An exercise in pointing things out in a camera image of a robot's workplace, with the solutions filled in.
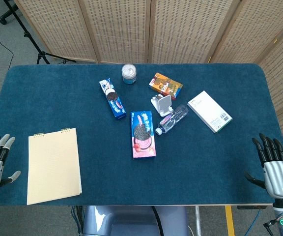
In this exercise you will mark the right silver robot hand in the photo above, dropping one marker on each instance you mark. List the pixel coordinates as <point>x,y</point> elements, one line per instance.
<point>277,175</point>

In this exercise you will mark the white-lidded jar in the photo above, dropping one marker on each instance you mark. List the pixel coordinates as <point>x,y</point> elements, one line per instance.
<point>129,73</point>

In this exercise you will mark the white flat carton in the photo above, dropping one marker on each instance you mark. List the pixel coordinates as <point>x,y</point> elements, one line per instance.
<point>209,111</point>

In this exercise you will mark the cream paper notepad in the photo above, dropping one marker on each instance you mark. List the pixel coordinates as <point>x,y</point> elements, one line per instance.
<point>53,165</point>

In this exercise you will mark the orange snack box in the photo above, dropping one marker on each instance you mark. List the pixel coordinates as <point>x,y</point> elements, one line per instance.
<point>166,85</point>

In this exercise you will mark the white folding phone stand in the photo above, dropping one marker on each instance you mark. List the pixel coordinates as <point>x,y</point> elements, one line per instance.
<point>161,104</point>

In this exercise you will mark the clear plastic water bottle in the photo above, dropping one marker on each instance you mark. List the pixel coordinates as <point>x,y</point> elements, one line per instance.
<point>172,119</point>

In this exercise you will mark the blue long Oreo box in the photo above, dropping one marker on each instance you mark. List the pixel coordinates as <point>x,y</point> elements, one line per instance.
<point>112,98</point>

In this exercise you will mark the black tripod stand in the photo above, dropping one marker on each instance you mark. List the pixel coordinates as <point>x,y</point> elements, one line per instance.
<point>31,37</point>

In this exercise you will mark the pink strawberry Oreo box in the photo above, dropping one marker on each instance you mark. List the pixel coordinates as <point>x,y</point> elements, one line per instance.
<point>143,134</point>

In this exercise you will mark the grey-blue robot torso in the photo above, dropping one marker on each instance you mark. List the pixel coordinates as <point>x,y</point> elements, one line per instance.
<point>134,221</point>

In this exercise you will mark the blue table cloth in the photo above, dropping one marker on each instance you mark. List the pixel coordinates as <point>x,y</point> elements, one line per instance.
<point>205,159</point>

